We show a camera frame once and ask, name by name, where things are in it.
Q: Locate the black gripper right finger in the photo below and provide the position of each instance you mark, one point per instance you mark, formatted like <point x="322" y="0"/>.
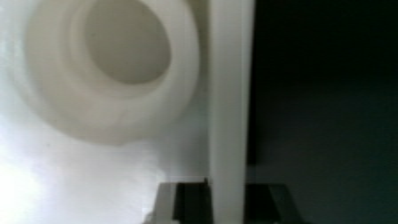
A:
<point x="271" y="208"/>

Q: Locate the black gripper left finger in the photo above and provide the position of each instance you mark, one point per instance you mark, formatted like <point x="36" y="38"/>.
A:
<point x="182" y="204"/>

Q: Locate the white square tabletop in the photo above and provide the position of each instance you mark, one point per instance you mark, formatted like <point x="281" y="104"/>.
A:
<point x="123" y="109"/>

